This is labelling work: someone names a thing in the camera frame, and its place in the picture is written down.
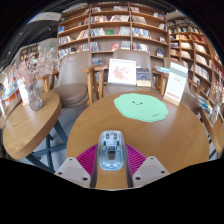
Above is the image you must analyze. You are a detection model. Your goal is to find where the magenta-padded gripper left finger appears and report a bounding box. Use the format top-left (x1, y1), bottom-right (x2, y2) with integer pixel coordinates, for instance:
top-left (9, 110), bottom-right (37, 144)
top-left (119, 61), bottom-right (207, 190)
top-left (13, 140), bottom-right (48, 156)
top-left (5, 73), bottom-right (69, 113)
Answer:
top-left (54, 143), bottom-right (100, 189)

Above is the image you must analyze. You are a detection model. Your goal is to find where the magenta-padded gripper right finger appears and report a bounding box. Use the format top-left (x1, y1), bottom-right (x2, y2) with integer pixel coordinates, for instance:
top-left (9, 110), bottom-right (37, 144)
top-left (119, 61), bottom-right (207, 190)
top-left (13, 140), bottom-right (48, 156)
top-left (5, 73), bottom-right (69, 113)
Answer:
top-left (122, 143), bottom-right (170, 189)

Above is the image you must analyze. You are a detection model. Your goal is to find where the transparent computer mouse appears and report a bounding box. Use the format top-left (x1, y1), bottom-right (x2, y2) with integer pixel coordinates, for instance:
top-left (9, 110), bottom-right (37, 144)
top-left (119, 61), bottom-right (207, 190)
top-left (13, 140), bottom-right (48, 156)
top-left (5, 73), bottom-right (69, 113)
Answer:
top-left (97, 129), bottom-right (125, 171)

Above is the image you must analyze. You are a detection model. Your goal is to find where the green round mouse pad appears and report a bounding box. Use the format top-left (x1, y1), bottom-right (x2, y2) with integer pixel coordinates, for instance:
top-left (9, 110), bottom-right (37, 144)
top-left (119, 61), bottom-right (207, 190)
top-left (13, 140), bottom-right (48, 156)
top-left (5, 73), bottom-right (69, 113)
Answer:
top-left (113, 92), bottom-right (170, 123)

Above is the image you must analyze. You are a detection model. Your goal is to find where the round wooden side table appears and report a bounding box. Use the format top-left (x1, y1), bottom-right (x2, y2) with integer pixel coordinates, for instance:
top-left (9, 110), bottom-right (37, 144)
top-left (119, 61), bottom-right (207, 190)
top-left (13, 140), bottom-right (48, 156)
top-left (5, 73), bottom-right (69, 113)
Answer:
top-left (0, 96), bottom-right (21, 129)
top-left (199, 106), bottom-right (224, 159)
top-left (2, 91), bottom-right (69, 174)

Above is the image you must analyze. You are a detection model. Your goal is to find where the glass vase with pink flowers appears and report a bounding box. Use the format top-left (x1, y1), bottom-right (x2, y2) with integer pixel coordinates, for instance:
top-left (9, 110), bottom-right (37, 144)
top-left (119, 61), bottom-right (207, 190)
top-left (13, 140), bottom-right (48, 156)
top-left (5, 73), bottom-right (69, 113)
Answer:
top-left (13, 46), bottom-right (63, 112)

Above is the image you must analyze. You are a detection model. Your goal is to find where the dark cover book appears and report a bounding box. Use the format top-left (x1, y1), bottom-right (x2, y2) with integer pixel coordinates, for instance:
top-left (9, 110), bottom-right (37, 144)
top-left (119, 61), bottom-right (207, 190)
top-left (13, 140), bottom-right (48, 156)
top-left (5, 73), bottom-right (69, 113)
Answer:
top-left (135, 67), bottom-right (153, 88)

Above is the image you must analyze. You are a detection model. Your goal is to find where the white standing sign, wooden base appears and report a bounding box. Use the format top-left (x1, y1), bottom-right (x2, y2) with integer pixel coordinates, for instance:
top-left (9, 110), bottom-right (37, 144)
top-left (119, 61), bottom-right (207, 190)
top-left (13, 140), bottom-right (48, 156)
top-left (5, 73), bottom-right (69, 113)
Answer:
top-left (162, 61), bottom-right (189, 107)

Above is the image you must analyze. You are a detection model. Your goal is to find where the stack of books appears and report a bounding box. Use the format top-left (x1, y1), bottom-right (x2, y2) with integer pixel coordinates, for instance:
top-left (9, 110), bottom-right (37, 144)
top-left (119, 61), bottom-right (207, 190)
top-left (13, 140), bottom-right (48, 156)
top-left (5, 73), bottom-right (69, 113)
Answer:
top-left (194, 93), bottom-right (214, 114)

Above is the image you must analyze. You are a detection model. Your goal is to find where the white framed picture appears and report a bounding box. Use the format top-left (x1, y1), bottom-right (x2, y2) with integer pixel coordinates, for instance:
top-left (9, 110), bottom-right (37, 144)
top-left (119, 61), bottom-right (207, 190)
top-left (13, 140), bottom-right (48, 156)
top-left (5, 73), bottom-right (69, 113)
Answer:
top-left (107, 58), bottom-right (138, 87)

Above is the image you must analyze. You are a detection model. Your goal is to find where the glass vase with dried flowers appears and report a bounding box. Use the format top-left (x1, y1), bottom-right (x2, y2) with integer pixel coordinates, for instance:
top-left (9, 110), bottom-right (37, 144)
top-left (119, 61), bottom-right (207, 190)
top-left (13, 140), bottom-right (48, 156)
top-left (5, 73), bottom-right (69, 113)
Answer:
top-left (209, 78), bottom-right (224, 125)

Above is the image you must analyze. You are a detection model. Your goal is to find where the small white table sign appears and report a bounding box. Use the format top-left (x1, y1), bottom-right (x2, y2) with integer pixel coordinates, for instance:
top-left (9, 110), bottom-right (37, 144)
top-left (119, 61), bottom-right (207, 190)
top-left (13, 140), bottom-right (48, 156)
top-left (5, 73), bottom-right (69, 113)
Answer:
top-left (17, 79), bottom-right (30, 107)

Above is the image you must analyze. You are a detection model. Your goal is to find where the light blue book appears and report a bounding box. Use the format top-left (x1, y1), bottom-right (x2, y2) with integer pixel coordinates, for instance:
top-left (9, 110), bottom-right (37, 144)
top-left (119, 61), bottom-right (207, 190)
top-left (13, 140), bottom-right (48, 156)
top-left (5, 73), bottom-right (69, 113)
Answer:
top-left (154, 65), bottom-right (170, 75)

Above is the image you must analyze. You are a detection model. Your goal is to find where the orange book display stand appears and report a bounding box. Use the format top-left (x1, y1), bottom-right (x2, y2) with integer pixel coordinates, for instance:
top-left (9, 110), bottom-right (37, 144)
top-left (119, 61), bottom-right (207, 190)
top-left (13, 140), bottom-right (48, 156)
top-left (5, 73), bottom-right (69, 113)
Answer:
top-left (0, 71), bottom-right (21, 111)

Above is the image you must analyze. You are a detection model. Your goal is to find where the distant wooden bookshelf unit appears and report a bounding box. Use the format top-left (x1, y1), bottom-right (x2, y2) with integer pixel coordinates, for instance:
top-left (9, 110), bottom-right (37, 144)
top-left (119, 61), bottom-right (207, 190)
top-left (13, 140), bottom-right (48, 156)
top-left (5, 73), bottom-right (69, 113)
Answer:
top-left (18, 43), bottom-right (39, 64)

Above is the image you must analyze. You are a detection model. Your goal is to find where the wide wooden bookshelf unit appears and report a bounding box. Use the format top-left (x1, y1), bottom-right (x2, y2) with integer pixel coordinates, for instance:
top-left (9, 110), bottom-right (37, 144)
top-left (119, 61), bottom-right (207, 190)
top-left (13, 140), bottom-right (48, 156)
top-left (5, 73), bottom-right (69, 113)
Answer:
top-left (57, 3), bottom-right (169, 61)

